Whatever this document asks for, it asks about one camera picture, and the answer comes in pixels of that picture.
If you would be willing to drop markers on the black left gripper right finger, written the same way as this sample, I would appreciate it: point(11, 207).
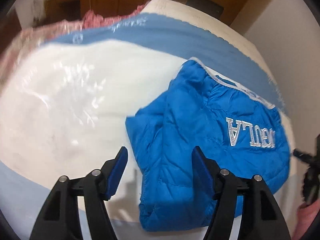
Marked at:
point(261, 216)

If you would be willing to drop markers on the blue puffer jacket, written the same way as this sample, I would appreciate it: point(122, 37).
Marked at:
point(240, 132)

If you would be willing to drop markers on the white and blue bed sheet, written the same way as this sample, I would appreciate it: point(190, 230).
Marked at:
point(63, 109)

